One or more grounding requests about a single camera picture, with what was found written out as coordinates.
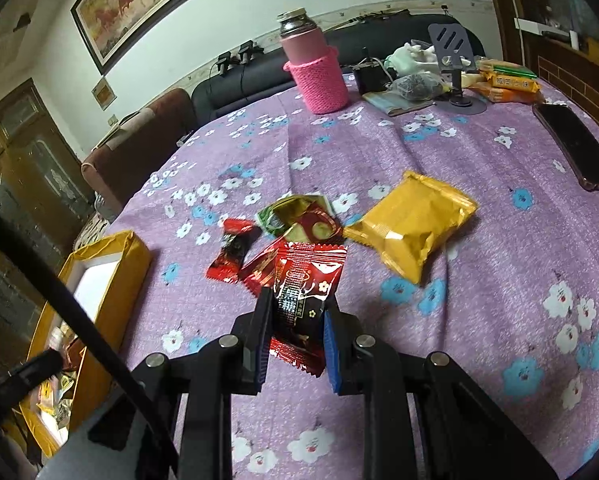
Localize large red snack packet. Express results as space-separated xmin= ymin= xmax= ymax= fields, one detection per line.
xmin=270 ymin=242 xmax=347 ymax=377

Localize small red candy packet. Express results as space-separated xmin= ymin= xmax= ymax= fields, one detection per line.
xmin=206 ymin=218 xmax=261 ymax=284

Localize green gold snack packet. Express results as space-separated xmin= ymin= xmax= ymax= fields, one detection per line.
xmin=255 ymin=194 xmax=343 ymax=244

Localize yellow snack packet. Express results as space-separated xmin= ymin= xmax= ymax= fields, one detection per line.
xmin=344 ymin=170 xmax=478 ymax=285

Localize dark red gold packet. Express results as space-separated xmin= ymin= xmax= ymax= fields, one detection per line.
xmin=238 ymin=237 xmax=285 ymax=297

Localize yellow rimmed tray box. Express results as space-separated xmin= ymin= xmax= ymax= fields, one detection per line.
xmin=19 ymin=231 xmax=152 ymax=457

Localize purple floral tablecloth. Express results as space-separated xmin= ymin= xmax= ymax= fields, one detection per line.
xmin=113 ymin=89 xmax=599 ymax=477

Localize brown armchair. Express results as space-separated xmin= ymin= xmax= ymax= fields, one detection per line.
xmin=81 ymin=88 xmax=196 ymax=214

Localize pink sleeved thermos bottle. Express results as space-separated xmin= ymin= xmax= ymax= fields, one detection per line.
xmin=276 ymin=8 xmax=349 ymax=115

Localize light blue booklet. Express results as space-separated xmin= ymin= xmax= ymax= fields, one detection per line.
xmin=362 ymin=91 xmax=433 ymax=117

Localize wooden glass cabinet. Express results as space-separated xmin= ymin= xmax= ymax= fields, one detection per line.
xmin=0 ymin=80 xmax=93 ymax=365

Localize small black box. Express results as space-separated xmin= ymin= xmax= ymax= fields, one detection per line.
xmin=353 ymin=47 xmax=393 ymax=94

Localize clear bag dark contents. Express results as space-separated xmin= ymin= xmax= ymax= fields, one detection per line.
xmin=389 ymin=70 xmax=452 ymax=102

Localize black leather sofa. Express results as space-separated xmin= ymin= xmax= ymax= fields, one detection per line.
xmin=190 ymin=8 xmax=487 ymax=127

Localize white green plastic bag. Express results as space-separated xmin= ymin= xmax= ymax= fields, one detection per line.
xmin=384 ymin=40 xmax=439 ymax=77

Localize black smartphone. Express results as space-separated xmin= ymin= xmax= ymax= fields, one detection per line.
xmin=533 ymin=103 xmax=599 ymax=192

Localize orange biscuit packs stack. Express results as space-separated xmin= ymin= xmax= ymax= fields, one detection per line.
xmin=462 ymin=58 xmax=545 ymax=104

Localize grey phone stand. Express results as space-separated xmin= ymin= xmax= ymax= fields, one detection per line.
xmin=427 ymin=23 xmax=487 ymax=116

